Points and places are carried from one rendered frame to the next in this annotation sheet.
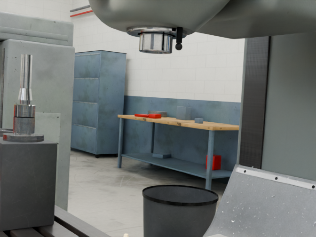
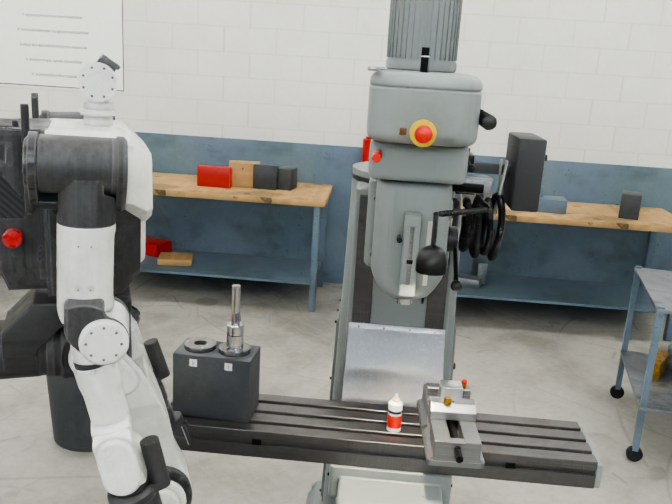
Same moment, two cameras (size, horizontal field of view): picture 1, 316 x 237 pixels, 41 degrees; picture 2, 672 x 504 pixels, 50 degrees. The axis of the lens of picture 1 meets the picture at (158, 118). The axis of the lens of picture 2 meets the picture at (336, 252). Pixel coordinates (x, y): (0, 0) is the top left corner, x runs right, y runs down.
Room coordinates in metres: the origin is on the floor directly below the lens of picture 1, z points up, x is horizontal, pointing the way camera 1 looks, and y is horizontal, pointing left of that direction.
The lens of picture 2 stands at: (-0.50, 1.55, 1.91)
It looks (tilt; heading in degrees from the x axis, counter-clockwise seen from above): 15 degrees down; 311
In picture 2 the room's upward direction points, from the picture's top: 3 degrees clockwise
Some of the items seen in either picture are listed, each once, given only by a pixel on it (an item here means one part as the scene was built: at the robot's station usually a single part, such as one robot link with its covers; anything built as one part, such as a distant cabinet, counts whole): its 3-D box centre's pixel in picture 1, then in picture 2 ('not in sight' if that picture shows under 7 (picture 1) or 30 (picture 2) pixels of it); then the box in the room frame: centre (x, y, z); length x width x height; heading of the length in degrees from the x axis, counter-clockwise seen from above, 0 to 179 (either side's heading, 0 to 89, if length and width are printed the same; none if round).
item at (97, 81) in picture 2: not in sight; (97, 87); (0.72, 0.84, 1.84); 0.10 x 0.07 x 0.09; 151
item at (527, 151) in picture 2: not in sight; (524, 170); (0.52, -0.43, 1.62); 0.20 x 0.09 x 0.21; 128
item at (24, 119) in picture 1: (24, 121); (235, 337); (0.95, 0.30, 1.14); 0.05 x 0.05 x 0.06
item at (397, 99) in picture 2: not in sight; (421, 104); (0.61, 0.00, 1.81); 0.47 x 0.26 x 0.16; 128
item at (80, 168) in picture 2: not in sight; (78, 179); (0.55, 0.98, 1.70); 0.12 x 0.09 x 0.14; 60
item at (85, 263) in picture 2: not in sight; (93, 287); (0.55, 0.96, 1.52); 0.13 x 0.12 x 0.22; 147
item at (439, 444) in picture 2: not in sight; (449, 415); (0.46, -0.06, 0.97); 0.35 x 0.15 x 0.11; 131
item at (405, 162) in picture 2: not in sight; (416, 153); (0.63, -0.03, 1.68); 0.34 x 0.24 x 0.10; 128
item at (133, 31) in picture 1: (156, 32); not in sight; (0.60, 0.01, 1.31); 0.09 x 0.09 x 0.01
